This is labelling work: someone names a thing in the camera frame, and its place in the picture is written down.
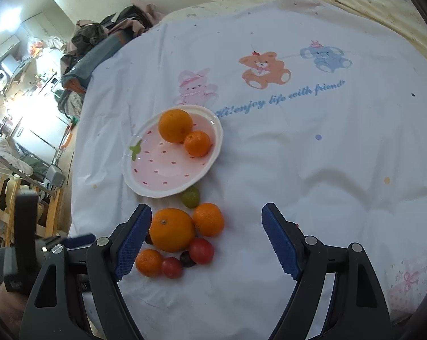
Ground green lime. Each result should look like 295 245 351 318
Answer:
180 186 201 209

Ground small red tomato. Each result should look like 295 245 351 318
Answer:
162 257 183 279

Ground large orange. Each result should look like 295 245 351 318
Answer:
158 109 193 144
149 208 196 253

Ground pile of clothes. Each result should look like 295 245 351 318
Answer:
59 3 166 78

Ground white bear-print bed sheet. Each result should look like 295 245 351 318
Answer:
70 0 427 340

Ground person's left forearm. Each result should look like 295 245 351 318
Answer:
0 285 28 330

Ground yellow floral blanket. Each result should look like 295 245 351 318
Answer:
164 0 427 64

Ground small mandarin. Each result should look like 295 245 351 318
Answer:
193 203 225 238
136 249 164 277
184 131 212 157

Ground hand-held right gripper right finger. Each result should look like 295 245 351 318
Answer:
262 203 394 340

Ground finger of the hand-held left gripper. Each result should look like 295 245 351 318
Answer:
62 233 96 253

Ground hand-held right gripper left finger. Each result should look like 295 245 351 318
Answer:
19 203 153 340

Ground pink strawberry-pattern plate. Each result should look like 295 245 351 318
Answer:
122 105 223 199

